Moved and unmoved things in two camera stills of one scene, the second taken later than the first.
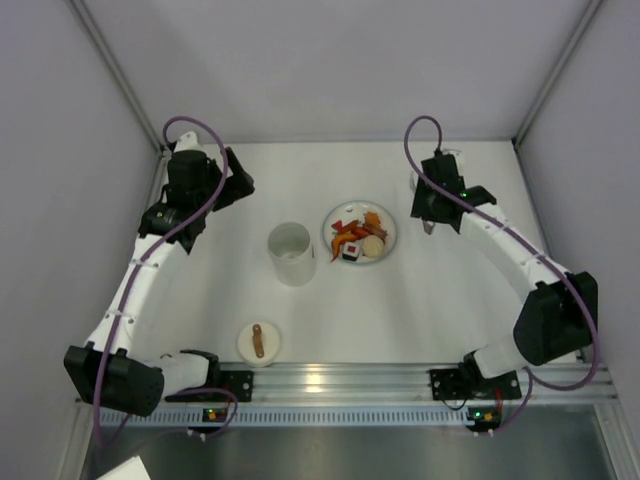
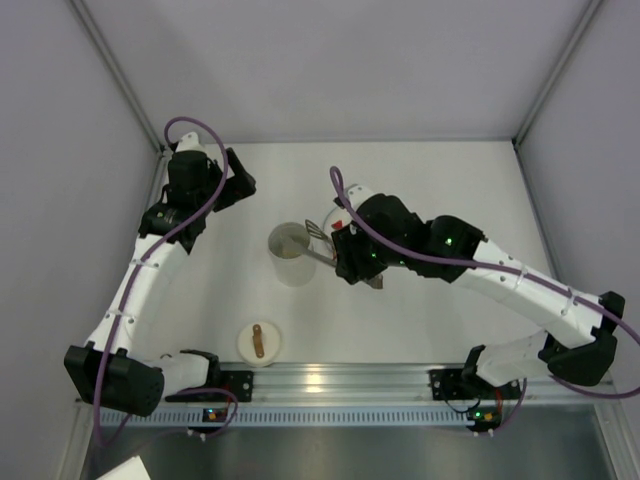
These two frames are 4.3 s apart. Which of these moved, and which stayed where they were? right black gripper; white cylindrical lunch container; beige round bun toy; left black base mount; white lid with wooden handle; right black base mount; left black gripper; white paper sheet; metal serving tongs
Moved: right black gripper; beige round bun toy; metal serving tongs
Stayed: white cylindrical lunch container; white lid with wooden handle; white paper sheet; left black base mount; left black gripper; right black base mount
